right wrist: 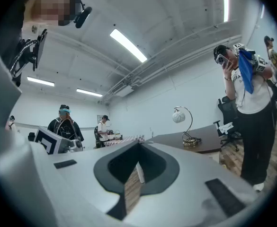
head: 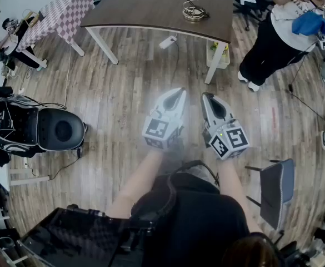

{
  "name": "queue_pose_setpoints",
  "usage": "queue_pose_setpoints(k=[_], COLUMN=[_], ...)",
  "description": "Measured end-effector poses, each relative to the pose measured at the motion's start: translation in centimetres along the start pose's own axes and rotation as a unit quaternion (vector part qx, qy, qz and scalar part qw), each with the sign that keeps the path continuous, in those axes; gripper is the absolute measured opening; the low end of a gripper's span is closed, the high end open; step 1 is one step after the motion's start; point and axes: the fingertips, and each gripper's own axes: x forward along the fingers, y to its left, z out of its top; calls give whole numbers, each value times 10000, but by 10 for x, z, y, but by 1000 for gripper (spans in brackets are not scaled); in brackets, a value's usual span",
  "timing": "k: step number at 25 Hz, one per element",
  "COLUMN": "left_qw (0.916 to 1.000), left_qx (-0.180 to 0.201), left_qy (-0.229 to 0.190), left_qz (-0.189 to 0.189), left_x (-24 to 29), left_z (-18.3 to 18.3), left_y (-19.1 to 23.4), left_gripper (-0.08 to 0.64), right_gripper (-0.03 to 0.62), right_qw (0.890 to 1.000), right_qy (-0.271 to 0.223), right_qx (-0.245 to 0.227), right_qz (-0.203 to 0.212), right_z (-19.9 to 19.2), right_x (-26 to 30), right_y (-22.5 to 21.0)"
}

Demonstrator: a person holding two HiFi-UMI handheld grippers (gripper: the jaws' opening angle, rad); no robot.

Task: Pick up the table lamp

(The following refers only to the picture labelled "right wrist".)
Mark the white ceiling pipe run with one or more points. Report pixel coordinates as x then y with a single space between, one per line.
157 67

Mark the black head camera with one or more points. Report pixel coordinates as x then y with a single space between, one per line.
82 18

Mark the white ceiling light strip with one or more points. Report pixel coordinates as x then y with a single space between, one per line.
128 46
40 81
225 3
262 11
89 92

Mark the red white checkered table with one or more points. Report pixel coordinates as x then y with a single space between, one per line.
126 140

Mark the white ceiling air conditioner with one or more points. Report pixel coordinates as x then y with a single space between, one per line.
125 91

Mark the white wall notice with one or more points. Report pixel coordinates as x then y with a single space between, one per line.
99 119

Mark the person's head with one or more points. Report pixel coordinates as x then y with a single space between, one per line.
53 6

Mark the gold lamp with white shade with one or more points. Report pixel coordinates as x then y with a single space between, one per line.
178 116

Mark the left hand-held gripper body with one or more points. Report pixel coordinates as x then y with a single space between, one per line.
47 141

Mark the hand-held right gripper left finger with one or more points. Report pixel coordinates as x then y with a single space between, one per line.
81 174

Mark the white crumpled cloth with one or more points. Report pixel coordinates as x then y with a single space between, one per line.
226 128

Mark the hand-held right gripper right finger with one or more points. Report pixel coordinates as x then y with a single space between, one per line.
188 174

